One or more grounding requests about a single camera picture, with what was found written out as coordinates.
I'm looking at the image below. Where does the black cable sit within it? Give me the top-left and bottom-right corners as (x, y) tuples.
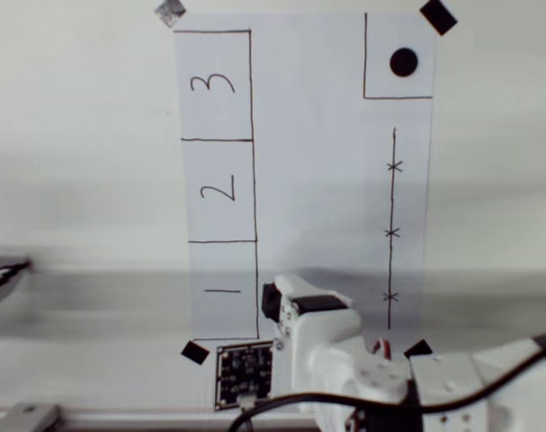
(228, 333), (546, 432)

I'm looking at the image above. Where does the dark grey flat device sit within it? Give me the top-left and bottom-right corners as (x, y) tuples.
(0, 254), (34, 317)

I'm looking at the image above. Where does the white paper sheet with markings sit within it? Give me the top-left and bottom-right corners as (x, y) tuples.
(172, 12), (438, 355)

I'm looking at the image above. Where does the black camera circuit board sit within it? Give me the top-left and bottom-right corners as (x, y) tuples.
(215, 343), (276, 412)

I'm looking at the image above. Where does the grey metal table rail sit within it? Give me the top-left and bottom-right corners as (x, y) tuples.
(0, 406), (321, 429)

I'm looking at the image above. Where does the red servo wire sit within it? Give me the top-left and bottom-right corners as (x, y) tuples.
(371, 338), (394, 360)

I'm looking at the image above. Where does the grey tape square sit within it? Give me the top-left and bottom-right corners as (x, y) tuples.
(155, 0), (187, 30)

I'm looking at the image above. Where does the black round disc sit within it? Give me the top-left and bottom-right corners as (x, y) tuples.
(389, 47), (419, 78)

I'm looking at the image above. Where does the black tape square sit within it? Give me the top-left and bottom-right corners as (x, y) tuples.
(403, 339), (434, 362)
(419, 0), (460, 37)
(179, 340), (211, 367)

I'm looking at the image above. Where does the grey metal clamp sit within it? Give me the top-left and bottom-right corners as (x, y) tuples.
(0, 402), (63, 432)

